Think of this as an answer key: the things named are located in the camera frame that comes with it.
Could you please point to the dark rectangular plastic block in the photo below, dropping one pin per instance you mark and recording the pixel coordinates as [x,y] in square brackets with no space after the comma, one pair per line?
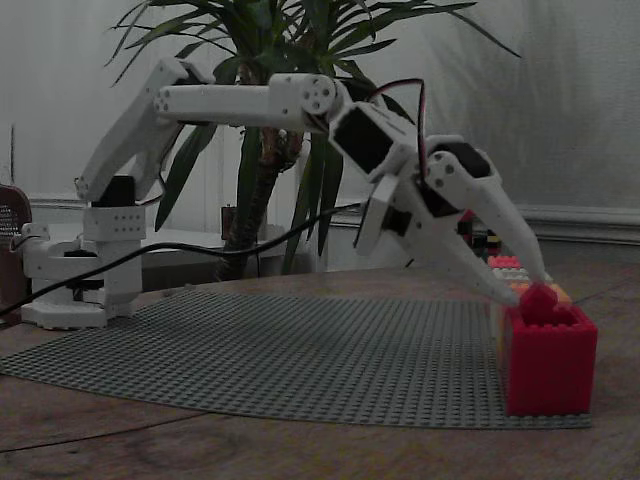
[228,222]

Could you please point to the multicoloured brick tower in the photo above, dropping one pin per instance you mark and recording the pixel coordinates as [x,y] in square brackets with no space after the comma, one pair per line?
[480,241]

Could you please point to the orange brick box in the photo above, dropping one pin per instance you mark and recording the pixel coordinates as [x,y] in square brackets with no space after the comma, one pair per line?
[564,296]

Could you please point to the red brick box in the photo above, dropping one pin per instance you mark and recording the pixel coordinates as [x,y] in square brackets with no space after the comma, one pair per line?
[550,370]

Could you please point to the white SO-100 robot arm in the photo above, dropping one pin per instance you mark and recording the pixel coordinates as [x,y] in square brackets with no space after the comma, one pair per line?
[225,105]

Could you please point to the small red brick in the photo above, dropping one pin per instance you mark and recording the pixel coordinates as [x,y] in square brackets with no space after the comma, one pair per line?
[540,302]

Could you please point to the grey studded baseplate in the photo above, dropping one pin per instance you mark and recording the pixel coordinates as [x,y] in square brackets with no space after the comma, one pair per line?
[300,360]

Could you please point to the pink brick box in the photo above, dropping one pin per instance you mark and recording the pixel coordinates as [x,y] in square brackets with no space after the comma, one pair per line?
[502,262]

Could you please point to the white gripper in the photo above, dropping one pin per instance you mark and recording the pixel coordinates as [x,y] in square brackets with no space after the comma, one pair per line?
[424,199]

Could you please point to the grey brick box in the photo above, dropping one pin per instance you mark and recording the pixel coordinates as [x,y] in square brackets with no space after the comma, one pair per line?
[515,274]

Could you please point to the large yucca plant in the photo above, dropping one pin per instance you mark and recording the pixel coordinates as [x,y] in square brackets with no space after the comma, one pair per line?
[250,200]

